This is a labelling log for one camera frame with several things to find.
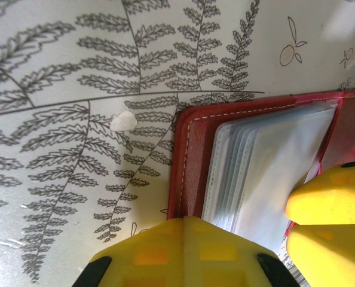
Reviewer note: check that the floral fern print tablecloth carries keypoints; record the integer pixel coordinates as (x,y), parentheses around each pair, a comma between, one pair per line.
(76,149)

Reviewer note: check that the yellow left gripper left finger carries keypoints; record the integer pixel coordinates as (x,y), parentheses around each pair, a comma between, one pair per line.
(150,257)

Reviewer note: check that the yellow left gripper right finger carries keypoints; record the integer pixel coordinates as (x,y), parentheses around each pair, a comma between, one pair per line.
(225,257)

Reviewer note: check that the red card holder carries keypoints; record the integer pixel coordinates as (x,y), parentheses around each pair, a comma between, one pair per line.
(195,149)

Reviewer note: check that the small white scrap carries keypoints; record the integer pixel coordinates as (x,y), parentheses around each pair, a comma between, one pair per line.
(123,122)

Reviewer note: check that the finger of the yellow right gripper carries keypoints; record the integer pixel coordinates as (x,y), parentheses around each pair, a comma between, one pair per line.
(330,257)
(330,200)

